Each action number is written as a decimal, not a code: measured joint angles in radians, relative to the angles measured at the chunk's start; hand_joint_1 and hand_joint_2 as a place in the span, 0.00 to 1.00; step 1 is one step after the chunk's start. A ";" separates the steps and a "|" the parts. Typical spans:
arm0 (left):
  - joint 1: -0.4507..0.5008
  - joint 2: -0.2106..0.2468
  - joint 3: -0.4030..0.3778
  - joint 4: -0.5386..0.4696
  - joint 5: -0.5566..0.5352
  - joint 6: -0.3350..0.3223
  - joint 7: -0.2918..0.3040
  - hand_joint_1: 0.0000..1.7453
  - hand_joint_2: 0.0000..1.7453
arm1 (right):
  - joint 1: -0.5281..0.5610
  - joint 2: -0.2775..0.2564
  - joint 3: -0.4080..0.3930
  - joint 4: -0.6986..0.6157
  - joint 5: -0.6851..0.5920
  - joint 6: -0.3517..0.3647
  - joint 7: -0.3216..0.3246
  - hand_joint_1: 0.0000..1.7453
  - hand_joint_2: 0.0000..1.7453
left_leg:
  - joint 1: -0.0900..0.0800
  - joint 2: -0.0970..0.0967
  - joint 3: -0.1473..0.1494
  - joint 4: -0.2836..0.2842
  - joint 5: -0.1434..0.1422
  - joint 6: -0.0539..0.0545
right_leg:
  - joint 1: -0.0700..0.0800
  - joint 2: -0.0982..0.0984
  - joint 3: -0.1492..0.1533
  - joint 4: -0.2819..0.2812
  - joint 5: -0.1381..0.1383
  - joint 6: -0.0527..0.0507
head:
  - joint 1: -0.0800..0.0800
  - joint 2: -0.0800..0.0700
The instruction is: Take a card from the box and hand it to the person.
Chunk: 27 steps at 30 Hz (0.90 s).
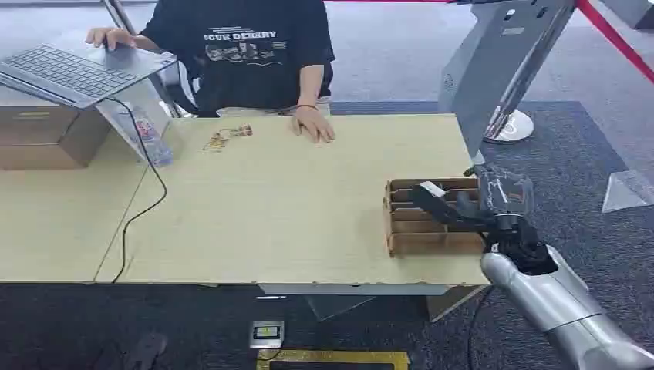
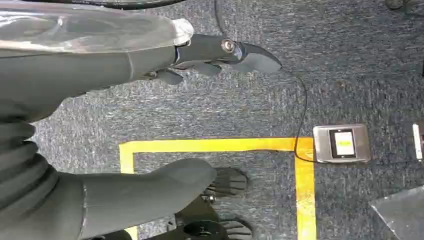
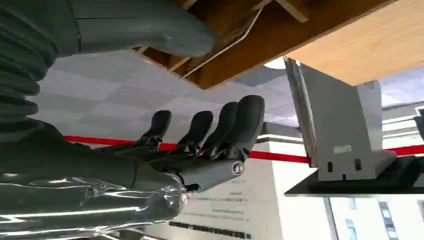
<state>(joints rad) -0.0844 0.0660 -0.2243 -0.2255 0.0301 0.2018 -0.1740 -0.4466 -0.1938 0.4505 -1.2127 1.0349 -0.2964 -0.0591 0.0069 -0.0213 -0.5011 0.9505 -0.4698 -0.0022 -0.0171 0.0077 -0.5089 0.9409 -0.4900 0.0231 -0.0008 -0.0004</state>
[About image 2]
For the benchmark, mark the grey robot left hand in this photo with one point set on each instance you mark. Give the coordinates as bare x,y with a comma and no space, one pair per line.
82,69

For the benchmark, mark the ribbed grey left arm sleeve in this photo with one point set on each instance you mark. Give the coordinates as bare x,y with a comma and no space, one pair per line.
20,165

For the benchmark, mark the yellow floor tape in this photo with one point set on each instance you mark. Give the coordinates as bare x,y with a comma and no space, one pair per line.
215,145

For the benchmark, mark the black robot leg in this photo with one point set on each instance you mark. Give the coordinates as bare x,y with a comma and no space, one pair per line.
198,213

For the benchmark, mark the black robot foot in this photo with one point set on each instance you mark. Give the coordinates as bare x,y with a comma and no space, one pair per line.
240,230
230,182

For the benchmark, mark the silver floor socket box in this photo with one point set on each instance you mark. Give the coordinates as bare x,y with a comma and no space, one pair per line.
417,142
321,145

